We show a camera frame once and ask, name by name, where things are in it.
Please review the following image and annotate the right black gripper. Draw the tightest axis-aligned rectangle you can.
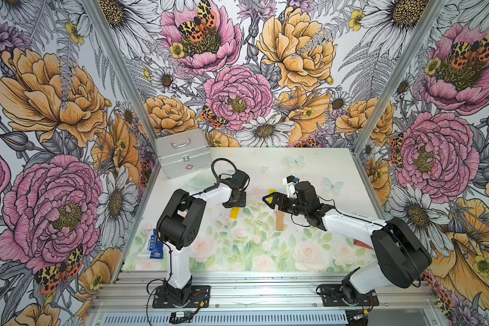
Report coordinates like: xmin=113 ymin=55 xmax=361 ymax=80
xmin=262 ymin=192 xmax=308 ymax=216

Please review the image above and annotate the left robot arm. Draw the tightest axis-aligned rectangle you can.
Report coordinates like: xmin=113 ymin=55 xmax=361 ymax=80
xmin=157 ymin=170 xmax=250 ymax=306

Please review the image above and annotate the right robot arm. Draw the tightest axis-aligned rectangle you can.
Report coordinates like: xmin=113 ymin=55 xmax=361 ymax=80
xmin=262 ymin=176 xmax=432 ymax=306

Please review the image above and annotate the natural wooden block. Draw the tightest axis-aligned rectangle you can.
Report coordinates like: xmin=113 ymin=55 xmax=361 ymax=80
xmin=275 ymin=211 xmax=285 ymax=232

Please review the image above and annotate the silver metal case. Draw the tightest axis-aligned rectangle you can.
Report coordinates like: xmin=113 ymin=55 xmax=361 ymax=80
xmin=156 ymin=128 xmax=213 ymax=179

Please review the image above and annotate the red bandage box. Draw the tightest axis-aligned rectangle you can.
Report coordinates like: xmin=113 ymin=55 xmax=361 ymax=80
xmin=353 ymin=240 xmax=373 ymax=250

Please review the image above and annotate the blue tissue packet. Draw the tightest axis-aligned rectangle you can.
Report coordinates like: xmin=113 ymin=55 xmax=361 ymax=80
xmin=148 ymin=229 xmax=164 ymax=259

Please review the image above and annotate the small green circuit board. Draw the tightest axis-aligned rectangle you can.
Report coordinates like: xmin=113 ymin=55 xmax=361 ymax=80
xmin=168 ymin=311 xmax=191 ymax=325

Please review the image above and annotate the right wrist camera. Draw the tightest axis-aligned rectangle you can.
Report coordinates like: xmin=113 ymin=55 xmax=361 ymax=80
xmin=283 ymin=175 xmax=299 ymax=198

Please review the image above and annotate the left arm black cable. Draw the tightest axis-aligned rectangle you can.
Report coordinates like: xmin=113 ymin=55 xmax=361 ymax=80
xmin=191 ymin=158 xmax=238 ymax=196

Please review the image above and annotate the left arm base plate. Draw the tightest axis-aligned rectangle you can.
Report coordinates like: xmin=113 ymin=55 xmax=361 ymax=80
xmin=152 ymin=285 xmax=211 ymax=308

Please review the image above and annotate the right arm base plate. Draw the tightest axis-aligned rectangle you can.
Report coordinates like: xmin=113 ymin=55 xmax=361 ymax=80
xmin=316 ymin=284 xmax=380 ymax=310

